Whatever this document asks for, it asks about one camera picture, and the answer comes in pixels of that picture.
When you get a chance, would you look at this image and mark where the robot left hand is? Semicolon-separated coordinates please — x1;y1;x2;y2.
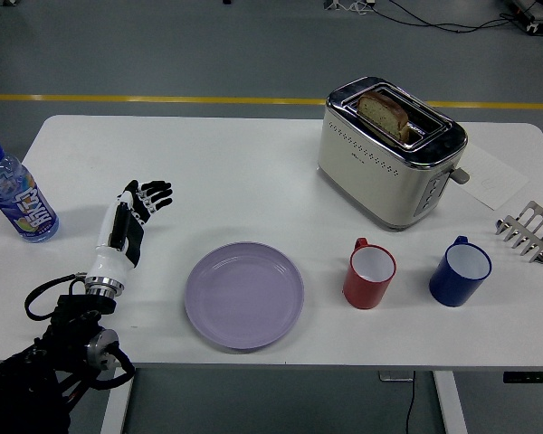
84;179;174;287

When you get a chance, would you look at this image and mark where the purple plate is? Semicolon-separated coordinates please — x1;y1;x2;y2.
184;241;306;351

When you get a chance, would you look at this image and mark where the blue-capped drink bottle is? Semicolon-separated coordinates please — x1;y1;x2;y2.
0;138;60;244

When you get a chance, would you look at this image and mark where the white table leg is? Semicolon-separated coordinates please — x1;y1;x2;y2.
100;366;137;434
433;370;470;434

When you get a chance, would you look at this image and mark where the red mug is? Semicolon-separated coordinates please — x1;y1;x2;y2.
342;237;397;311

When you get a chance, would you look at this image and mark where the cream and chrome toaster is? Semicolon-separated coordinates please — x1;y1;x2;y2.
316;75;472;232

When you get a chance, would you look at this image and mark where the brown bread slice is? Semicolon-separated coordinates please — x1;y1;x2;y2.
356;91;411;140

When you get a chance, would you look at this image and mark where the blue mug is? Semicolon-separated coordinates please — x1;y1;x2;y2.
428;235;493;308

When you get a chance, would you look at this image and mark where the white paper sheet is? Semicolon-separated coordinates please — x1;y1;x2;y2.
456;143;531;212

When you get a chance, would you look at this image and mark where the metal toast rack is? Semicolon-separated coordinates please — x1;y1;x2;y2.
495;201;543;265

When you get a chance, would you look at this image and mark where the black table control panel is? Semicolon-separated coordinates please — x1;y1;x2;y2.
502;370;543;384

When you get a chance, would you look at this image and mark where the grey table bracket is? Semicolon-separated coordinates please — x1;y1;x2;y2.
378;370;415;383

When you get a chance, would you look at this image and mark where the black cable under table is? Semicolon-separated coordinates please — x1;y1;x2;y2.
405;382;417;434

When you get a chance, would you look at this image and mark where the black floor cable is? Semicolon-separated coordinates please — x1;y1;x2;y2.
375;0;526;33

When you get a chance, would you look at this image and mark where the metal equipment frame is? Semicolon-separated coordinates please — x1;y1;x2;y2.
501;0;543;35

